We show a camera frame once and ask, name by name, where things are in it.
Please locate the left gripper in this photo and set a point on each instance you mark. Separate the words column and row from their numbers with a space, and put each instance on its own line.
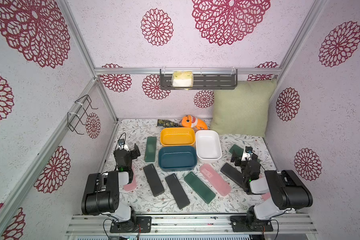
column 130, row 153

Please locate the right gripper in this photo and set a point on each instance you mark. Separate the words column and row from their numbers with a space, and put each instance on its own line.
column 240, row 160

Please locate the green pencil case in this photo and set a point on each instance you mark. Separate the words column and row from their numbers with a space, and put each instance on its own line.
column 238, row 151
column 204, row 192
column 150, row 153

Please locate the black pencil case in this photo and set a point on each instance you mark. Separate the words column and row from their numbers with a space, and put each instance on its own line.
column 177, row 191
column 231, row 174
column 153, row 180

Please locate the pink pencil case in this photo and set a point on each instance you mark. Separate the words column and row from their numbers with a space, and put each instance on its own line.
column 215, row 179
column 131, row 186
column 266, row 196

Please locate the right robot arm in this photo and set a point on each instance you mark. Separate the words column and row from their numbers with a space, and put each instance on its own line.
column 286, row 189

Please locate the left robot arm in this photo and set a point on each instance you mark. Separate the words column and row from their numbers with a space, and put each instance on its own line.
column 102, row 191

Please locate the white storage box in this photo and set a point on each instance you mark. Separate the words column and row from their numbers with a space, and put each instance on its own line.
column 208, row 146

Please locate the yellow storage box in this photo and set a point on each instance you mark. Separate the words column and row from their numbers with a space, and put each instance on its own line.
column 177, row 137

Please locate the teal storage box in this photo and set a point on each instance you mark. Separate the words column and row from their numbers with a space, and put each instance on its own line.
column 177, row 158

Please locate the green pencil case front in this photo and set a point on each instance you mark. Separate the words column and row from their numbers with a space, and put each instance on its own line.
column 204, row 192

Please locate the green cushion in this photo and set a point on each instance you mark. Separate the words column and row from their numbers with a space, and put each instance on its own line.
column 244, row 110

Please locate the floral dark fabric pouch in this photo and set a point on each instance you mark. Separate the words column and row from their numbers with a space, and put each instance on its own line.
column 167, row 124

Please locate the floral table mat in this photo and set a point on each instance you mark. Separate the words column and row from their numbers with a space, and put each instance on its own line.
column 142, row 199

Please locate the orange fish plush toy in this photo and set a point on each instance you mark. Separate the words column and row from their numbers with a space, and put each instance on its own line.
column 190, row 121

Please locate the yellow sponge in bag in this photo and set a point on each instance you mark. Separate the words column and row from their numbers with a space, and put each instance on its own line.
column 182, row 79

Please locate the black wire wall rack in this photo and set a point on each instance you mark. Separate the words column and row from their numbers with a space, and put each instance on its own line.
column 75, row 118

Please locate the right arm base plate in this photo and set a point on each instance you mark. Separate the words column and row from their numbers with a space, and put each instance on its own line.
column 242, row 223

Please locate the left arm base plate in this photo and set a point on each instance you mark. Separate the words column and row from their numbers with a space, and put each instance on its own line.
column 134, row 225

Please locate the grey wall shelf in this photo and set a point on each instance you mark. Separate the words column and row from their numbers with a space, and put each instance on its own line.
column 223, row 81

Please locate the aluminium front rail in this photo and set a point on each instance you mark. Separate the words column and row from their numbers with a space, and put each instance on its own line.
column 191, row 224

